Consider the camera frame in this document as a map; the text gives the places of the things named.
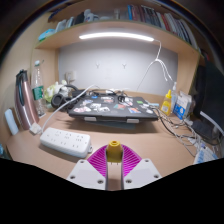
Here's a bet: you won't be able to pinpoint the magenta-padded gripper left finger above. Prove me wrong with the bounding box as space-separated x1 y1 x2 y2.
66 145 116 192

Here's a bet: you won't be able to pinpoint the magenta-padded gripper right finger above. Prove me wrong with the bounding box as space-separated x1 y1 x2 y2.
114 145 163 192

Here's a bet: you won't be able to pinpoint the yellow charger block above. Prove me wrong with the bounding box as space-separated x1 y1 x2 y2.
105 139 124 164

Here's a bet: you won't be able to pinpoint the white power strip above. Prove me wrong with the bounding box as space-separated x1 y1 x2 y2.
39 126 93 159

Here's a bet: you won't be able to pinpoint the grey laptop stand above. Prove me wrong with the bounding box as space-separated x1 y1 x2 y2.
78 114 148 128

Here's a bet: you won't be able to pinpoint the white and blue keyboard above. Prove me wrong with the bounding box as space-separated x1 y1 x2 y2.
193 144 219 165

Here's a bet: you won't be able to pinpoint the black sticker-covered laptop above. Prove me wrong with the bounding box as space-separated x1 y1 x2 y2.
67 94 159 122

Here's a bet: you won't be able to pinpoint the small beige packet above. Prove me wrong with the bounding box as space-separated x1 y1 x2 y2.
29 122 43 135

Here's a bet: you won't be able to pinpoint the yellow glue bottle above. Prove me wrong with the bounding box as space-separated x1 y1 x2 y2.
160 89 173 117

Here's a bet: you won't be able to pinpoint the blue and white box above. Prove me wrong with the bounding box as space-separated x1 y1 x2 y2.
173 91 194 120

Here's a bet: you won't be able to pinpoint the small clear bottle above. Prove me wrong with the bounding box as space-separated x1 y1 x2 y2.
169 81 179 111

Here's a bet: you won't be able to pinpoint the pink metal thermos jug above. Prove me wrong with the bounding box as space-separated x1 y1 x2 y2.
13 69 40 131

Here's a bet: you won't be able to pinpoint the white and green plush toy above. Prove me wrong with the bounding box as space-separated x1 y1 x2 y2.
43 79 69 103

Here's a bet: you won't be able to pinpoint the white cylinder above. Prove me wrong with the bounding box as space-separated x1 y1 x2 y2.
4 108 20 136

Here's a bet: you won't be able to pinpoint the clear plastic water bottle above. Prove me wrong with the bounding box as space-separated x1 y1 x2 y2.
30 59 48 118

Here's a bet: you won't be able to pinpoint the black monitor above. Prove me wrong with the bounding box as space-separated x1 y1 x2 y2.
191 59 224 141

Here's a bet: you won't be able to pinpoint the white LED light bar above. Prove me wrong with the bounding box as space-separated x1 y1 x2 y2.
78 31 155 43

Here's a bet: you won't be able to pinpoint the wooden shelf unit with books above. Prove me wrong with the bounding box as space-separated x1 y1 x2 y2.
33 1 204 63

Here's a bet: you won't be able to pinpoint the tangled desk cables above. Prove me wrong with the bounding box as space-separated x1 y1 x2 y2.
151 104 214 158

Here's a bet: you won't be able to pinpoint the white power strip cable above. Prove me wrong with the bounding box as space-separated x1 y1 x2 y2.
39 83 98 133

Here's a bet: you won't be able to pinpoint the white wall socket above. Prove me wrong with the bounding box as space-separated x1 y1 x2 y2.
64 69 77 83

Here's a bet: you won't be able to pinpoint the white hanging cables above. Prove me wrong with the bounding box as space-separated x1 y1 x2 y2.
136 39 174 93

